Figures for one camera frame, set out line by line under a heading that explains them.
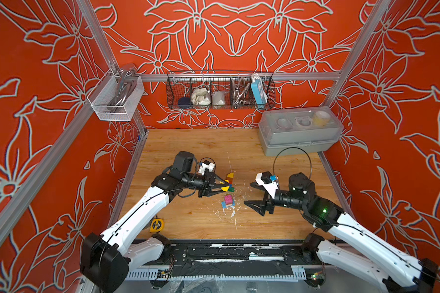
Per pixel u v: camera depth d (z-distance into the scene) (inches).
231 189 36.4
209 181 24.3
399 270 15.7
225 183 26.2
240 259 28.6
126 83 33.7
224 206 33.6
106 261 14.7
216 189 25.4
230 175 37.4
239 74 36.4
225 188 26.0
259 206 22.6
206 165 27.6
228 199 32.8
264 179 21.9
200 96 36.3
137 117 44.9
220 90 38.2
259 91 34.0
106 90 32.0
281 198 22.7
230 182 36.7
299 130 38.6
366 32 30.1
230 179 37.4
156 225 31.3
